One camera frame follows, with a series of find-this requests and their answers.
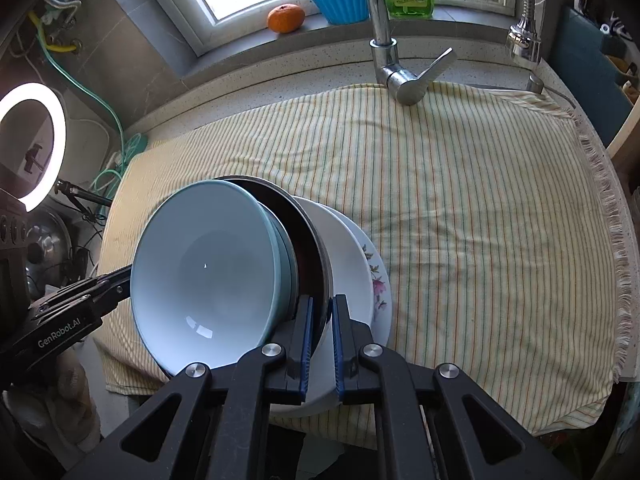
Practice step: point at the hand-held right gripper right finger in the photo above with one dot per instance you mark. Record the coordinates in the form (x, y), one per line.
(340, 350)

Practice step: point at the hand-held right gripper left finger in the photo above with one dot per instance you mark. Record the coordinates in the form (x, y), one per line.
(306, 350)

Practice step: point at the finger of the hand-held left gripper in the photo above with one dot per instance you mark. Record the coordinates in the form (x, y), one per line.
(117, 285)

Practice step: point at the floral deep plate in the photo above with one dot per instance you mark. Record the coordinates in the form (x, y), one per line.
(380, 285)

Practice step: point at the light blue ceramic bowl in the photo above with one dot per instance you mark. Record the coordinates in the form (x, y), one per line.
(200, 260)

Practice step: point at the stainless steel bowl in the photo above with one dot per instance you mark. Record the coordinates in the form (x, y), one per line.
(307, 255)

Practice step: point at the person's left hand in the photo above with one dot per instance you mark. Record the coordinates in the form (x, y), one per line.
(70, 385)

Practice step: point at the steel pot lid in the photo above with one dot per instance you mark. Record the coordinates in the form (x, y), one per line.
(47, 240)

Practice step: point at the black tripod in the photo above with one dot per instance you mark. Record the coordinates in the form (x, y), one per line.
(80, 192)

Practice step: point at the striped yellow cloth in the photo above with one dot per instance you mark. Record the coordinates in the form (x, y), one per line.
(475, 235)

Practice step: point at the flexible metal pipe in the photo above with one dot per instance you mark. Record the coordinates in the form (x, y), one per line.
(62, 4)

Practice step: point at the orange fruit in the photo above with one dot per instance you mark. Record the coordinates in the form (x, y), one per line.
(286, 18)

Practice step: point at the chrome kitchen faucet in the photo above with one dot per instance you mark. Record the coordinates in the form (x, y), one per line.
(380, 10)

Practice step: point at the blue fluted cup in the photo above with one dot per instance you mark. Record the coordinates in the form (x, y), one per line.
(340, 5)

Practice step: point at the dark teal container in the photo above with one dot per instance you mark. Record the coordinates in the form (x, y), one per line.
(585, 70)

